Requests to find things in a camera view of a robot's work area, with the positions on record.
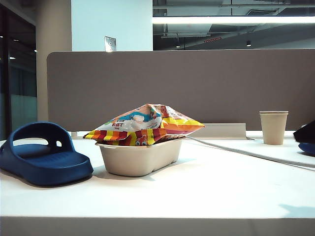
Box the beige cable tray lid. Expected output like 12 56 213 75
194 122 247 138

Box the white power cable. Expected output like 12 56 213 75
187 136 315 171

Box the silver wall plate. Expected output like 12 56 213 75
103 35 117 52

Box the beige paper cup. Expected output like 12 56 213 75
259 110 289 145

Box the blue rubber slipper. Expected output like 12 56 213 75
0 121 94 187
298 142 315 156

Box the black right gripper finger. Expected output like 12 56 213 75
292 122 315 144

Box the grey desk partition panel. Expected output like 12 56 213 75
46 50 315 132

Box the beige round column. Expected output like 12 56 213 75
35 0 72 123

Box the long ceiling light strip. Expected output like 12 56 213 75
152 16 315 25

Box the striped colourful chips bag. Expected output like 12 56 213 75
83 103 205 147

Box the beige pulp food box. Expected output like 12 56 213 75
94 136 187 177

